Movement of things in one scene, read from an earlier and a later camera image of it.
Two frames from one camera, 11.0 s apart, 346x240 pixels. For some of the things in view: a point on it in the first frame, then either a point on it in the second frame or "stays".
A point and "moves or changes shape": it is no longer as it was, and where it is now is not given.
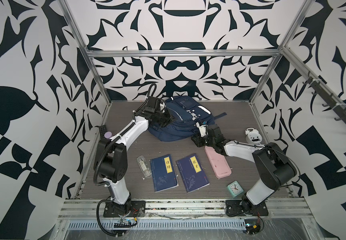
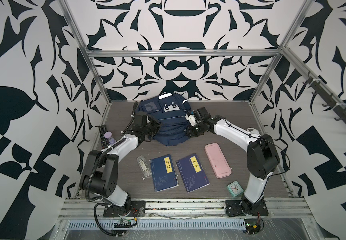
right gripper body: [204, 141] to [195, 131]
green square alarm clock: [235, 189] stays
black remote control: [102, 129] stays
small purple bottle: [108, 134] stays
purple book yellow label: [193, 174] stays
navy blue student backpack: [187, 112] moves or changes shape
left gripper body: [162, 118] to [152, 127]
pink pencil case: [219, 163] stays
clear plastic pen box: [144, 166] stays
